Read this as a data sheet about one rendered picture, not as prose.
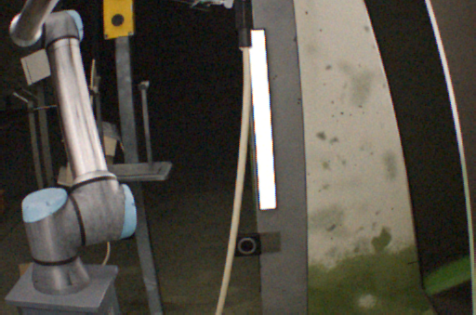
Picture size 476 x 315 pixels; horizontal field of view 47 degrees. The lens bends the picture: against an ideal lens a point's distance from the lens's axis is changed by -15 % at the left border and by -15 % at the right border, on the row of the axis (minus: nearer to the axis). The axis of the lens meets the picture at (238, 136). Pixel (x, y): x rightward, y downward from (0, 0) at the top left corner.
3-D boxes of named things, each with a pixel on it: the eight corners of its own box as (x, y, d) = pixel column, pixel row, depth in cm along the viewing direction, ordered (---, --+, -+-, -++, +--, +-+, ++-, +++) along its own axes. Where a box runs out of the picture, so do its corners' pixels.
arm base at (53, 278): (25, 293, 151) (17, 262, 149) (43, 269, 170) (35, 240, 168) (83, 296, 151) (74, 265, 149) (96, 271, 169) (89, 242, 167)
